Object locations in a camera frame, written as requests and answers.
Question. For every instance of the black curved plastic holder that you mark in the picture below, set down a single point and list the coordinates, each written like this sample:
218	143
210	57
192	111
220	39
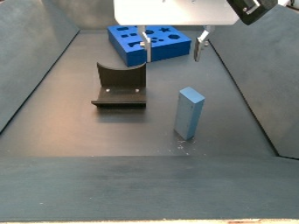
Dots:
122	87

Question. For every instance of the light blue rectangular block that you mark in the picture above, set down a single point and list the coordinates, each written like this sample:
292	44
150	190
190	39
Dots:
188	112

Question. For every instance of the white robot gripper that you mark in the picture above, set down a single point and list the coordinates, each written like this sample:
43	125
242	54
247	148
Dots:
174	12

